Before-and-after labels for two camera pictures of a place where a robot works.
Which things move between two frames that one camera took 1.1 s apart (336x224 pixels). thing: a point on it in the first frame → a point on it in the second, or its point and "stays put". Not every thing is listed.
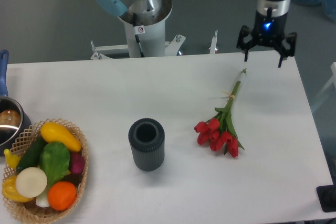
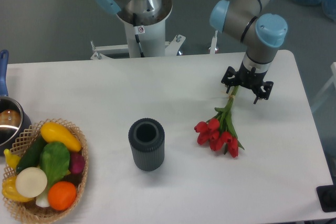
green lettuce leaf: [54, 159] stays put
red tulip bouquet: [219, 132] stays put
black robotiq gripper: [269, 30] → [250, 79]
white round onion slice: [31, 182] stays put
